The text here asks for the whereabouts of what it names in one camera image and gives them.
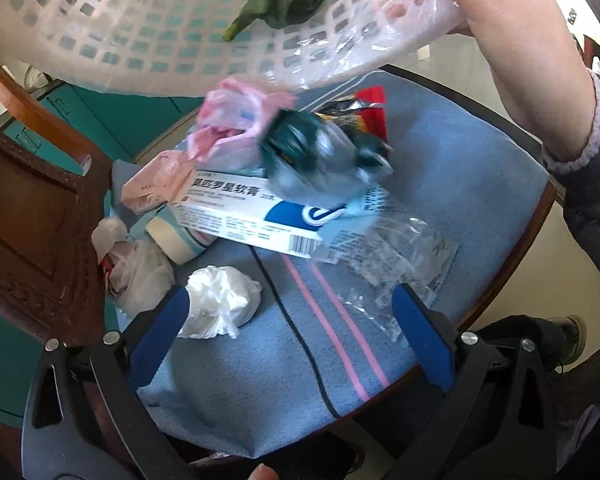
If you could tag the pink packet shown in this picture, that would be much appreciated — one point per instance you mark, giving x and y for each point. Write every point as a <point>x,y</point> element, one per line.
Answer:
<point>150,185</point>

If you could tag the teal kitchen cabinets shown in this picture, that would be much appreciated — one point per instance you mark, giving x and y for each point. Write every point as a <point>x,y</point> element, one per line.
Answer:
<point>130,125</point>

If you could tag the carved wooden chair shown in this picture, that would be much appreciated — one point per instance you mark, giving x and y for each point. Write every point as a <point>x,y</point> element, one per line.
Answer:
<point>30,210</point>

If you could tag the red snack wrapper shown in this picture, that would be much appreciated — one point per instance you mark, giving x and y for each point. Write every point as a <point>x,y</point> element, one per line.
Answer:
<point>372,115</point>

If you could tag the blue striped blanket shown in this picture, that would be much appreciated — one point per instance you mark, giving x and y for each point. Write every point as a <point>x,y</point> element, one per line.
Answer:
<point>430,170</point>

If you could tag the pink plastic bag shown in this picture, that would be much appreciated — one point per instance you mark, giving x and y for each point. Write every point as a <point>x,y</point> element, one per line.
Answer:
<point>220,130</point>

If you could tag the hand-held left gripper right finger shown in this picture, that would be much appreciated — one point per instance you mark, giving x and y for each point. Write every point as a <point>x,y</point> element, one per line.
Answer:
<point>420,335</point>

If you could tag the person's left hand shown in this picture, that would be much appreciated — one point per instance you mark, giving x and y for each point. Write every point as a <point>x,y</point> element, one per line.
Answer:
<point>263,474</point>

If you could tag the white paper cup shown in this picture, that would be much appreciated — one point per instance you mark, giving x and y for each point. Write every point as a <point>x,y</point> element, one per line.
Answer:
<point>175,240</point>

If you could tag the green vegetable leaf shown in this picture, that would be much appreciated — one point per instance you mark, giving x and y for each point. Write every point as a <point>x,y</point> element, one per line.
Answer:
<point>280,0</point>

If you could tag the dark green plastic bag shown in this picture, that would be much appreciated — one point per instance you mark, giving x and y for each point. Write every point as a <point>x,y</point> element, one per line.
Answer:
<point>300,150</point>

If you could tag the person's right hand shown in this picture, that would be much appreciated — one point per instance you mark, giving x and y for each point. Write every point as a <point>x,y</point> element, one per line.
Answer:
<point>500,0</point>

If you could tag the clear plastic wrapper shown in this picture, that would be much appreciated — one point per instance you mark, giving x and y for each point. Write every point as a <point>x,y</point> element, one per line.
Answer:
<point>405,255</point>

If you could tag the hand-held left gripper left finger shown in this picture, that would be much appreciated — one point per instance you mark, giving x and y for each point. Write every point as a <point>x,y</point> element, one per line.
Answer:
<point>160,335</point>

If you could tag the crumpled white tissue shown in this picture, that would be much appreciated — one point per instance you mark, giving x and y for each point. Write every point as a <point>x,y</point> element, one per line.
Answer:
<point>215,295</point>

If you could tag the person's right forearm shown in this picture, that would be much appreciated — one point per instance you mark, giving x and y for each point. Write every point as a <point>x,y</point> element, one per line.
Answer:
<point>550,100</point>

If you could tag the white plastic basket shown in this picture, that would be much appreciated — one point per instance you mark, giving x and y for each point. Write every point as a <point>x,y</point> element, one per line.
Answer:
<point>130,20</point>

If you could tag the white and blue medicine box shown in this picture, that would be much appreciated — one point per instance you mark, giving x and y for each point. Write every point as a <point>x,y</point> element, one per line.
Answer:
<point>230,210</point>

